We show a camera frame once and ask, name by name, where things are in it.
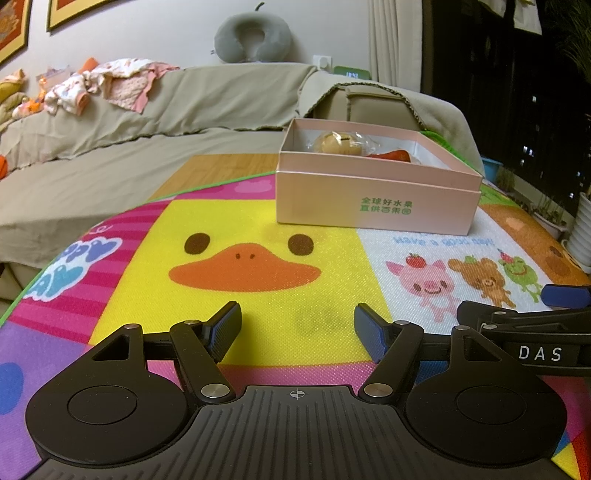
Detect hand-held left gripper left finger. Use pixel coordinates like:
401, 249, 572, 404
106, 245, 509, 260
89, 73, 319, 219
83, 301, 243, 404

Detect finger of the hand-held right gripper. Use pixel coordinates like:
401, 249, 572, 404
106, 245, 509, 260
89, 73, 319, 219
542, 284, 591, 305
457, 300, 591, 326

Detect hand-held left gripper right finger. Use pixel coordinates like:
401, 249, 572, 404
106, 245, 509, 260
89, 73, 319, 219
354, 303, 532, 401

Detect pink cardboard box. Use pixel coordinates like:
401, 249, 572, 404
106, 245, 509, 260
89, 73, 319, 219
276, 117, 484, 236

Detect red snack packet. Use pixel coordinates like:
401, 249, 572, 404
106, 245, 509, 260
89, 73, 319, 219
367, 148, 411, 163

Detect small pale cake packet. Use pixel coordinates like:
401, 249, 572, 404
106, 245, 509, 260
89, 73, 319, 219
305, 129, 370, 158

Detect white plant pot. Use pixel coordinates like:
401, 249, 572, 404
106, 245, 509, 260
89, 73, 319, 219
566, 191, 591, 268

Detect small potted plant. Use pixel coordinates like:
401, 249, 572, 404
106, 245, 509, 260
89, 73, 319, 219
536, 212, 566, 241

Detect colourful cartoon mat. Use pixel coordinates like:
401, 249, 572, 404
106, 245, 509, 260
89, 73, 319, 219
0, 131, 591, 480

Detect blue plastic basin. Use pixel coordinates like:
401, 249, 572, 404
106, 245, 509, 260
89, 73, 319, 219
482, 157, 504, 183

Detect light beige throw blanket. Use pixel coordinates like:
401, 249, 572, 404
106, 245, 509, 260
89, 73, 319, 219
300, 69, 472, 162

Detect beige covered sofa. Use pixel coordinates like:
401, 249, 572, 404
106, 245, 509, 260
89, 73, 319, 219
0, 62, 319, 268

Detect green digital clock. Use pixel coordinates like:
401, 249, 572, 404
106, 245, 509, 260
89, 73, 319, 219
333, 66, 372, 81

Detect cream curtain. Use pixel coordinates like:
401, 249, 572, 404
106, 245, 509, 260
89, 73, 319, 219
367, 0, 432, 93

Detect white patterned baby garment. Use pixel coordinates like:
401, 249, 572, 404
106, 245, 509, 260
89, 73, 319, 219
44, 74, 90, 116

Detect grey neck pillow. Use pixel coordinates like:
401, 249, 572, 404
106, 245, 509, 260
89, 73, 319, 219
213, 2, 293, 63

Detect small orange toys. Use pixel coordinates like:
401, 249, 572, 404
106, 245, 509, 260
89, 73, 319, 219
16, 95, 47, 118

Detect clear plastic bag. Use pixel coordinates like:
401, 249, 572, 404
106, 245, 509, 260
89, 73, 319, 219
37, 66, 70, 84

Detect yellow and pink clothes pile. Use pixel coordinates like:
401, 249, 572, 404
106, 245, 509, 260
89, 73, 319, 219
0, 69, 28, 132

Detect gold framed red picture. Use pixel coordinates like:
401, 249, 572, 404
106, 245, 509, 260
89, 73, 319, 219
46, 0, 127, 32
0, 0, 33, 65

